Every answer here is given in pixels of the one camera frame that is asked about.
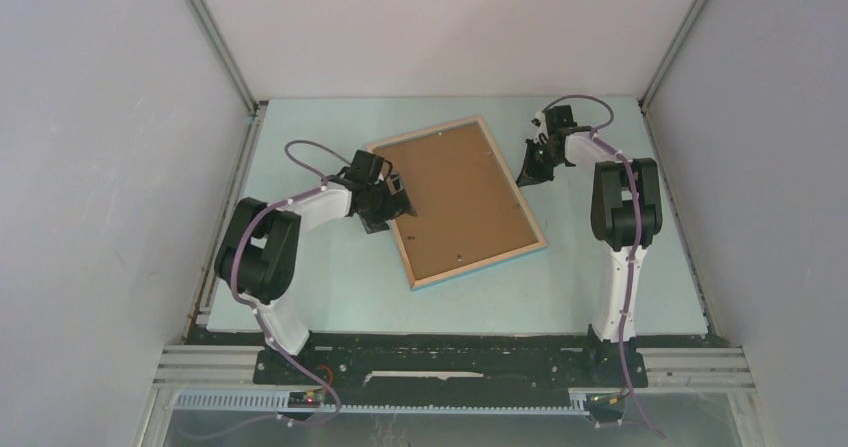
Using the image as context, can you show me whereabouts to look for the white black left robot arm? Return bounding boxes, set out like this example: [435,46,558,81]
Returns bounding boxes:
[214,150,415,384]

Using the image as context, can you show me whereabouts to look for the white cable duct strip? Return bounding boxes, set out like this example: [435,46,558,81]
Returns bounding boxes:
[173,389,587,415]

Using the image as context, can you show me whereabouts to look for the corner aluminium rail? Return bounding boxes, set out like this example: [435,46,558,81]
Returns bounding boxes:
[168,0,261,117]
[639,0,711,113]

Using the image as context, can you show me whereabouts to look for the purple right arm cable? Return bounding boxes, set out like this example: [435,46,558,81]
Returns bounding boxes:
[539,94,667,440]

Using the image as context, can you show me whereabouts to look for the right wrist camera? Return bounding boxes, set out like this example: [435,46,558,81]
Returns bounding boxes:
[531,111,547,137]

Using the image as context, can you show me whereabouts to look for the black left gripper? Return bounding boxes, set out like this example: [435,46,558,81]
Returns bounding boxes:
[357,171,415,234]

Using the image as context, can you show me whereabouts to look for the brown frame backing board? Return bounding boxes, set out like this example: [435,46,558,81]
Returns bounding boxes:
[374,123,539,282]

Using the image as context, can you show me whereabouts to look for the left corner aluminium rail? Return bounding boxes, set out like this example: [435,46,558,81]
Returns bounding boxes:
[168,0,261,117]

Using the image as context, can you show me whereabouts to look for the wooden picture frame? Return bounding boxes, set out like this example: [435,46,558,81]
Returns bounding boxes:
[366,115,549,292]

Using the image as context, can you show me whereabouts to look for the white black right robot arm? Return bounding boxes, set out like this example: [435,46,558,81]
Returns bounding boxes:
[516,97,663,344]

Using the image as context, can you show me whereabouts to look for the right corner aluminium rail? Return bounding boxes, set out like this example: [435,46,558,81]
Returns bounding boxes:
[639,0,711,113]

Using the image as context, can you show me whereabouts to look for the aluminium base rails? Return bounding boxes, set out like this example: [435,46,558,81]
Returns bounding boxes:
[136,333,771,446]

